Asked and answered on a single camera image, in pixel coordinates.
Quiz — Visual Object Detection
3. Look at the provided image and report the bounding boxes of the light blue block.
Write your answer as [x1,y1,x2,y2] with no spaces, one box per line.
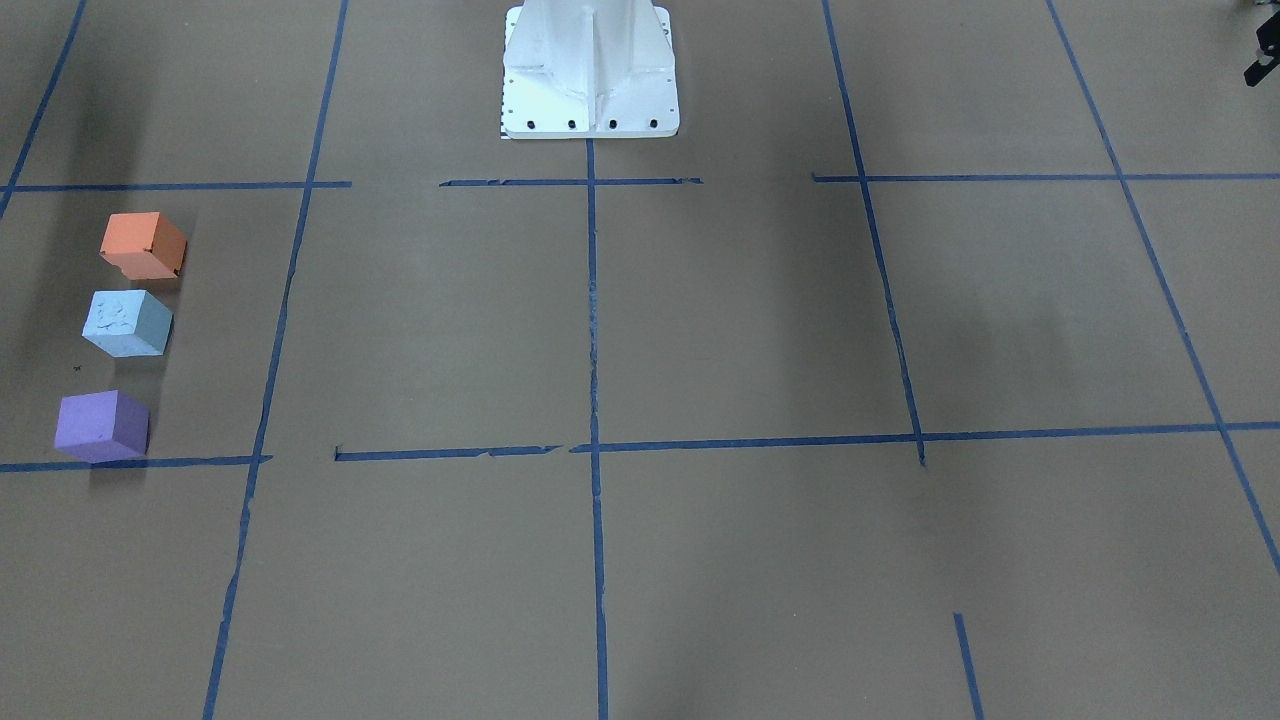
[81,290,173,357]

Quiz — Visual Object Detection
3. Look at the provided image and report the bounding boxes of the orange block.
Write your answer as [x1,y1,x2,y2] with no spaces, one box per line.
[99,211,188,281]

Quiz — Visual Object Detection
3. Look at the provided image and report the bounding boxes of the purple block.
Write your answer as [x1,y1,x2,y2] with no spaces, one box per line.
[54,389,150,464]

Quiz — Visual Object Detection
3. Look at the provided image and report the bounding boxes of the brown paper table cover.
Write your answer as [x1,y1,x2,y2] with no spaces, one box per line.
[3,1,1277,719]

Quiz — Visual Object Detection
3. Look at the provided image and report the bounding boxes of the white pedestal column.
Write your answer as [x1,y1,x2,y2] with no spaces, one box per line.
[500,1,681,140]

